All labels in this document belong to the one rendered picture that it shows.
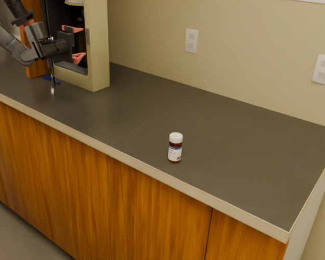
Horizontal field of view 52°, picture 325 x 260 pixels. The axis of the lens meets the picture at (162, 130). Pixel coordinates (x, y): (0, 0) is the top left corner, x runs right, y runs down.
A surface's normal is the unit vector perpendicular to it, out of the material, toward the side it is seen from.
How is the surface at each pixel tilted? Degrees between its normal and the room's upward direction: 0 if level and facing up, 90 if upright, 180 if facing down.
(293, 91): 90
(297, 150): 0
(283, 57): 90
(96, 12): 90
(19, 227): 0
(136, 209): 90
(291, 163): 0
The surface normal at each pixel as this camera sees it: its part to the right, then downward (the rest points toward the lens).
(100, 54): 0.80, 0.32
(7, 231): 0.04, -0.87
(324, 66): -0.60, 0.36
